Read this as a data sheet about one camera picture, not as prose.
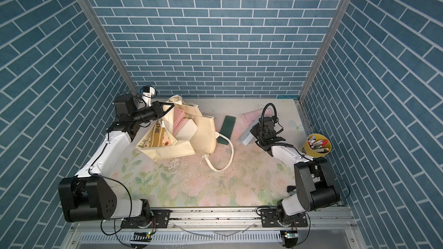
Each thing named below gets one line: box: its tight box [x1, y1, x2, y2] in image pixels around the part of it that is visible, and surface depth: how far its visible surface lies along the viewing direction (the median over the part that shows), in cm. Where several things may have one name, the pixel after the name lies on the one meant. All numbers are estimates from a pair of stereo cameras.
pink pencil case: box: [241, 108, 274, 127], surface depth 110 cm
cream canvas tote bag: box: [135, 94, 234, 172], surface depth 90 cm
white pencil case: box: [174, 118, 198, 141], surface depth 98 cm
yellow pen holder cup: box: [302, 133, 332, 158], surface depth 86 cm
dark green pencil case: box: [217, 115, 236, 146], surface depth 106 cm
